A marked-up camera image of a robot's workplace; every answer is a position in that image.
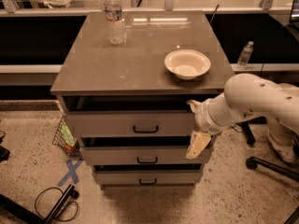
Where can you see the grey drawer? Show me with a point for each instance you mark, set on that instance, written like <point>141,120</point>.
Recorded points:
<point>146,178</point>
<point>141,155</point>
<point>130,123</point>

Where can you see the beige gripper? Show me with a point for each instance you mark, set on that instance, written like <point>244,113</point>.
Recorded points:
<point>202,118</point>

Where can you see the grey bottom drawer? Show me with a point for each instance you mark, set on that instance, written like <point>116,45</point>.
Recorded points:
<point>146,178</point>

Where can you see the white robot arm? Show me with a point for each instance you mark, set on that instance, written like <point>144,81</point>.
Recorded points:
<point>248,97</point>

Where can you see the black table leg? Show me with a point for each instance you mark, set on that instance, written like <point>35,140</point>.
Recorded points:
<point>248,133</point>

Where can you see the small water bottle on ledge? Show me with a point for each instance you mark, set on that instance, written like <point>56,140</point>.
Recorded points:
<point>245,55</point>

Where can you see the grey drawer cabinet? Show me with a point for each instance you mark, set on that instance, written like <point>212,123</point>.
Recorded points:
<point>100,77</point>

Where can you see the grey top drawer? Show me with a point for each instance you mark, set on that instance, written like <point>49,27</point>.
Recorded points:
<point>130,123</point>

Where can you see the grey middle drawer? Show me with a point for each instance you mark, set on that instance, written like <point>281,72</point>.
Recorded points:
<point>141,155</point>

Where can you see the blue tape cross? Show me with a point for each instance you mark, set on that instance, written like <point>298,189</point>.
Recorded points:
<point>72,167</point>

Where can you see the black chair base right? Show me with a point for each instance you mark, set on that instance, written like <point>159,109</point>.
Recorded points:
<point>253,163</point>

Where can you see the clear water bottle on cabinet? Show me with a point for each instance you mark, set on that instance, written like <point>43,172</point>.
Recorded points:
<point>115,23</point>

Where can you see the white bowl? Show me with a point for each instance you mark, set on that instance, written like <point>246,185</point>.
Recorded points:
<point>187,64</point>

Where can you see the wire mesh basket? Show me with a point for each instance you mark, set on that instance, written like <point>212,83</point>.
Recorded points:
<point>65,140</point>

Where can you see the black stand leg left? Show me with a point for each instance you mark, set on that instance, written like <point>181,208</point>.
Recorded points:
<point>30,218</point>

